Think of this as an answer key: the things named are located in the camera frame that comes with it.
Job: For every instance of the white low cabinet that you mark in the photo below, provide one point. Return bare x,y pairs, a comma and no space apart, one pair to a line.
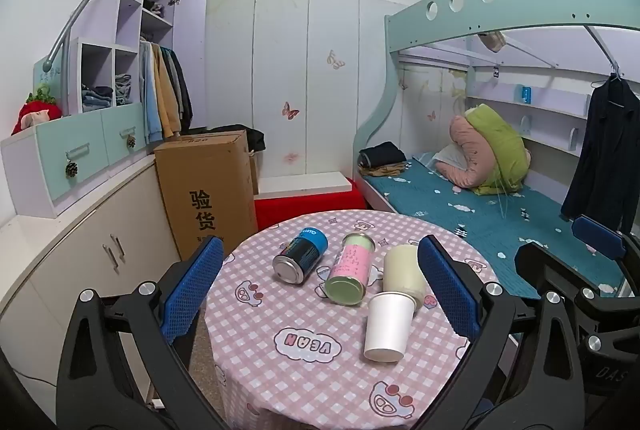
85,250

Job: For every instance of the teal drawer unit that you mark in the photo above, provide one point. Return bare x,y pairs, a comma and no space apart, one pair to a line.
75,145

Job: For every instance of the strawberry plush toy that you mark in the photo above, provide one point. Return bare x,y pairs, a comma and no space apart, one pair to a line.
37,112

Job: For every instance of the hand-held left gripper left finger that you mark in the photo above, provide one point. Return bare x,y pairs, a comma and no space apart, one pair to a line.
192,290

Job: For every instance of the white pillow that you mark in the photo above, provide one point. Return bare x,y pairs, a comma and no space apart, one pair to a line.
447,156

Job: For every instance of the clothes hanger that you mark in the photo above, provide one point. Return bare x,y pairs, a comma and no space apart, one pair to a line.
614,77

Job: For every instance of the hanging dark grey coat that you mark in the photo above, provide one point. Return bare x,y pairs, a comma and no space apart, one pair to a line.
182,95

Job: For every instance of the hanging clothes on rack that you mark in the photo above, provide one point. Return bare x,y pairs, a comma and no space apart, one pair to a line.
167,100

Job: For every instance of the black cloth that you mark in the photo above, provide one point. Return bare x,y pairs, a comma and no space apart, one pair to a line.
250,137

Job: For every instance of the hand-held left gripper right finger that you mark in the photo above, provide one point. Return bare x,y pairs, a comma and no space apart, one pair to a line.
447,290

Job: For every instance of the pink rolled quilt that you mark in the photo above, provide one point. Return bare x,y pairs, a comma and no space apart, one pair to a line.
462,150

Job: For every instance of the folded jeans pile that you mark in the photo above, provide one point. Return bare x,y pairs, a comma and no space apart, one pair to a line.
97,99
123,91

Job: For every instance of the teal printed bed sheet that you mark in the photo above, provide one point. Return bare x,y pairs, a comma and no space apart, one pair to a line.
450,205

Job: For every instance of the white wardrobe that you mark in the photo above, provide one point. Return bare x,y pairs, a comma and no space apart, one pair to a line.
300,75

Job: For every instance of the hanging dark jacket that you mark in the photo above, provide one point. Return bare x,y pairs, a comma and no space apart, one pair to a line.
602,145

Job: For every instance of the folded tan clothes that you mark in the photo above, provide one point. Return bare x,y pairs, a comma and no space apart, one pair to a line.
382,171

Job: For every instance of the pinecone drawer pendant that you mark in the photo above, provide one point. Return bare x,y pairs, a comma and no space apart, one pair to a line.
131,142
71,169

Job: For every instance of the green rolled quilt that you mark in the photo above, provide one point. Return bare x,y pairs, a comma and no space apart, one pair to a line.
502,145

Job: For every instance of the lilac stair cabinet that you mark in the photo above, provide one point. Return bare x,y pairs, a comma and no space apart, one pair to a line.
130,15

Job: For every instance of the pink butterfly sticker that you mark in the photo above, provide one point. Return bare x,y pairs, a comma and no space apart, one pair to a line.
290,110

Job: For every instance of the white paper cup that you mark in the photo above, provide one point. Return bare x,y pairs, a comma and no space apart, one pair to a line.
387,327

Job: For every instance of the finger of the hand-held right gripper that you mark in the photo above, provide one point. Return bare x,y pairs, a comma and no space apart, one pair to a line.
597,235
535,266

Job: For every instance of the pink checked tablecloth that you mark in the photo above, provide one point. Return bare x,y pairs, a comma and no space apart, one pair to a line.
300,310

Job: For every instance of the white board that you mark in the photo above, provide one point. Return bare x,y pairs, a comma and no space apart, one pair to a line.
302,182

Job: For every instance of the beige hanging bag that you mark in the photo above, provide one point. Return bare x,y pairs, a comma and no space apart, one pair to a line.
492,41

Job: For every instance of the white wall shelf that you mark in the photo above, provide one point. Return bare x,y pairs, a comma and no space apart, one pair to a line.
540,106

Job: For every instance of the folded dark clothes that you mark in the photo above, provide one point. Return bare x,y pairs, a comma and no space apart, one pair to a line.
382,153

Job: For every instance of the pale butterfly sticker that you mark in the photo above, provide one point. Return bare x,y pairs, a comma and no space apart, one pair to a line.
336,59

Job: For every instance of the teal bunk bed frame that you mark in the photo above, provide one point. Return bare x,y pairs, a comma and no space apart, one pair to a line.
475,15

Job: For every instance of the brown cardboard box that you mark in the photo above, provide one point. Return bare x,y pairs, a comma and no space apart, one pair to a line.
205,190

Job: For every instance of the cream plastic cup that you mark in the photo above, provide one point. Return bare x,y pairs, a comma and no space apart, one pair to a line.
402,275

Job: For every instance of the small blue box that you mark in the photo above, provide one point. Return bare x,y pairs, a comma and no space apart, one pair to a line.
526,94

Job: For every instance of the pink tin can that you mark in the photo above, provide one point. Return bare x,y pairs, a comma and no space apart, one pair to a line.
350,267

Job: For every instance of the hanging light blue shirt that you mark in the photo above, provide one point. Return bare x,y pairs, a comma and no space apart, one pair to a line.
149,100

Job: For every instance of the blue tin can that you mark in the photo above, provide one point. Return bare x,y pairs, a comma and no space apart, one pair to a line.
302,255

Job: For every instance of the red storage box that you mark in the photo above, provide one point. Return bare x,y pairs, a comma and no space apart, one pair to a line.
305,207

